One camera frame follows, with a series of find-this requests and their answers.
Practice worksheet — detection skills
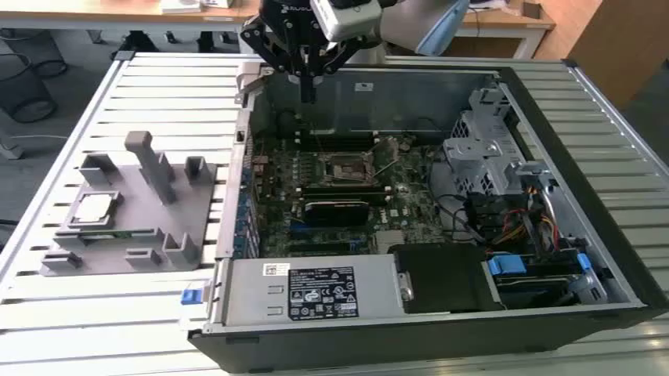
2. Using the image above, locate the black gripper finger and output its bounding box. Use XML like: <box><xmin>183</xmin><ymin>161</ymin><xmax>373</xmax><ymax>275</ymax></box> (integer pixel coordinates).
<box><xmin>309</xmin><ymin>34</ymin><xmax>369</xmax><ymax>103</ymax></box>
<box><xmin>239</xmin><ymin>15</ymin><xmax>310</xmax><ymax>103</ymax></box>

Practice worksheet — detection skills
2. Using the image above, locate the silver CPU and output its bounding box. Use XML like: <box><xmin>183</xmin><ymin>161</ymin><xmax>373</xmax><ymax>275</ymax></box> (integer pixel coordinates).
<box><xmin>72</xmin><ymin>193</ymin><xmax>115</xmax><ymax>224</ymax></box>

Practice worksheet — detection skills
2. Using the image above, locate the CPU socket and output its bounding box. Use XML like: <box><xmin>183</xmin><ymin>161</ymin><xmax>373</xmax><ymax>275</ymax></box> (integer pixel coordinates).
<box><xmin>321</xmin><ymin>151</ymin><xmax>378</xmax><ymax>185</ymax></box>

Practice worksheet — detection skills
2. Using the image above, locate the black RAM slot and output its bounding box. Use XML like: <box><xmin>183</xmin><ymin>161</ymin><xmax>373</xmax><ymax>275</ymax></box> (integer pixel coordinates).
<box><xmin>301</xmin><ymin>193</ymin><xmax>391</xmax><ymax>204</ymax></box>
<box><xmin>297</xmin><ymin>139</ymin><xmax>379</xmax><ymax>150</ymax></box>
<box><xmin>297</xmin><ymin>131</ymin><xmax>379</xmax><ymax>142</ymax></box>
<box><xmin>301</xmin><ymin>185</ymin><xmax>391</xmax><ymax>195</ymax></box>

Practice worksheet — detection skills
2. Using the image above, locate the white box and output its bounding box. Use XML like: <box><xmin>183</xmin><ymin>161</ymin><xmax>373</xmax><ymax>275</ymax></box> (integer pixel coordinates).
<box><xmin>160</xmin><ymin>0</ymin><xmax>203</xmax><ymax>15</ymax></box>

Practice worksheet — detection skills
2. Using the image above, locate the metal socket cover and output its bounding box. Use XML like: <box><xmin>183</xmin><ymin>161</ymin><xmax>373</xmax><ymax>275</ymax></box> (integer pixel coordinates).
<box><xmin>365</xmin><ymin>136</ymin><xmax>398</xmax><ymax>175</ymax></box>

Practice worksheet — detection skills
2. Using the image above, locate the silver drive cage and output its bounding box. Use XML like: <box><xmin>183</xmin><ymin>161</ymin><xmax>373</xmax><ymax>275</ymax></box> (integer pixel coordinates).
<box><xmin>442</xmin><ymin>88</ymin><xmax>529</xmax><ymax>197</ymax></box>

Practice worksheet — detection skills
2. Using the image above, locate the wooden desk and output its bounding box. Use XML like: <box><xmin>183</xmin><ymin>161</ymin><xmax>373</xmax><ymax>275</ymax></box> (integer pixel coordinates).
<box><xmin>0</xmin><ymin>0</ymin><xmax>247</xmax><ymax>54</ymax></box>
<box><xmin>234</xmin><ymin>0</ymin><xmax>556</xmax><ymax>60</ymax></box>

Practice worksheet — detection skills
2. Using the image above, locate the green motherboard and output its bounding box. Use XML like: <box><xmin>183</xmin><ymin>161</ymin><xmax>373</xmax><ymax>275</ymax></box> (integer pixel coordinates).
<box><xmin>245</xmin><ymin>132</ymin><xmax>472</xmax><ymax>259</ymax></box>

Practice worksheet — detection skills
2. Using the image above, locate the black graphics card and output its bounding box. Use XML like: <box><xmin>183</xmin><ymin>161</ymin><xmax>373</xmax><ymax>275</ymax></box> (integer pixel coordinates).
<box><xmin>302</xmin><ymin>199</ymin><xmax>370</xmax><ymax>228</ymax></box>

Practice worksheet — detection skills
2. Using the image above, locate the silver heat sink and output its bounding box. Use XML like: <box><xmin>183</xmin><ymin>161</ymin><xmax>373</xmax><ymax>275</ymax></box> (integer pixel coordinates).
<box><xmin>374</xmin><ymin>230</ymin><xmax>407</xmax><ymax>251</ymax></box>

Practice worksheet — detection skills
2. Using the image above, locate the large black mesh wastebasket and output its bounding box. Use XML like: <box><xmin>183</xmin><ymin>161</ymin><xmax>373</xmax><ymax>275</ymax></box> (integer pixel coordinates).
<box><xmin>0</xmin><ymin>50</ymin><xmax>58</xmax><ymax>123</ymax></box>

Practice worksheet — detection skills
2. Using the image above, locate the black expansion slot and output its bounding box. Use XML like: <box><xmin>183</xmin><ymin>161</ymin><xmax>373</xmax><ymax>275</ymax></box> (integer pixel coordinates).
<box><xmin>289</xmin><ymin>241</ymin><xmax>358</xmax><ymax>254</ymax></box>

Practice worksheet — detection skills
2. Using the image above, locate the grey parts rack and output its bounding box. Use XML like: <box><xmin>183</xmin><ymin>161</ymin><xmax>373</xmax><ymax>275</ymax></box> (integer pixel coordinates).
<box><xmin>39</xmin><ymin>130</ymin><xmax>219</xmax><ymax>278</ymax></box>

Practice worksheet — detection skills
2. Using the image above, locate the wooden cabinet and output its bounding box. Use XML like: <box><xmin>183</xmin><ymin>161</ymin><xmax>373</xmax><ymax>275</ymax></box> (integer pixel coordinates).
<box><xmin>536</xmin><ymin>0</ymin><xmax>669</xmax><ymax>110</ymax></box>

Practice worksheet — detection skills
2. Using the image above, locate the green RAM stick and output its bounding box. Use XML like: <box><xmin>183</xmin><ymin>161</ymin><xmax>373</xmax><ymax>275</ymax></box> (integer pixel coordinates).
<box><xmin>78</xmin><ymin>230</ymin><xmax>132</xmax><ymax>240</ymax></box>

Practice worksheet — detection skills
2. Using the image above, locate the grey desk foot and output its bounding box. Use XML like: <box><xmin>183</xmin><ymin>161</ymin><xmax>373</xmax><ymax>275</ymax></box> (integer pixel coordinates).
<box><xmin>0</xmin><ymin>127</ymin><xmax>26</xmax><ymax>160</ymax></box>

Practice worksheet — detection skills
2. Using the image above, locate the black plastic shroud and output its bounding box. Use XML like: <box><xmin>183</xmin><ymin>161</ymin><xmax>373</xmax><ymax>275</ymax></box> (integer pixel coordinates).
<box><xmin>391</xmin><ymin>243</ymin><xmax>506</xmax><ymax>314</ymax></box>

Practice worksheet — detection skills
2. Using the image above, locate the silver power supply unit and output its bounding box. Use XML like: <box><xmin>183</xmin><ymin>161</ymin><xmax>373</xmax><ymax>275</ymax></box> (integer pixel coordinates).
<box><xmin>206</xmin><ymin>254</ymin><xmax>419</xmax><ymax>326</ymax></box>

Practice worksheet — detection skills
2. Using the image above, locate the hard disk in blue carrier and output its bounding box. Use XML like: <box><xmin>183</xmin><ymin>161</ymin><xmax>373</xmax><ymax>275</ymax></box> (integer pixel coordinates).
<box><xmin>484</xmin><ymin>253</ymin><xmax>581</xmax><ymax>310</ymax></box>

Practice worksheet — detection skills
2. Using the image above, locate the black PC case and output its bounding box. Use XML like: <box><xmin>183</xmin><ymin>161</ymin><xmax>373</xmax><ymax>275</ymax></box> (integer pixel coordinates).
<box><xmin>176</xmin><ymin>58</ymin><xmax>669</xmax><ymax>376</ymax></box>

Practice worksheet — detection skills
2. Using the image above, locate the grey case hinge bracket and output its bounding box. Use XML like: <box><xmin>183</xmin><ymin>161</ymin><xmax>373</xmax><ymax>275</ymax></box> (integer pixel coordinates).
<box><xmin>234</xmin><ymin>62</ymin><xmax>266</xmax><ymax>107</ymax></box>

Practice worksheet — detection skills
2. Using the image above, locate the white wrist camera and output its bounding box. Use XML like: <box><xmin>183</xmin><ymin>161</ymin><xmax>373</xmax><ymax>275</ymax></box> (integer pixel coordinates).
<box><xmin>310</xmin><ymin>0</ymin><xmax>383</xmax><ymax>42</ymax></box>

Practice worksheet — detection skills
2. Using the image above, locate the black cable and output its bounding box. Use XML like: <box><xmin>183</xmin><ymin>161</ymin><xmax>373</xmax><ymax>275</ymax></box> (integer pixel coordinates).
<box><xmin>433</xmin><ymin>191</ymin><xmax>490</xmax><ymax>248</ymax></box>

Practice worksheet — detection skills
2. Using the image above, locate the yellow red wire bundle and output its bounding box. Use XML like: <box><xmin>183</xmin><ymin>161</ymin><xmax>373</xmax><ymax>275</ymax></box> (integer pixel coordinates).
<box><xmin>490</xmin><ymin>207</ymin><xmax>561</xmax><ymax>246</ymax></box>

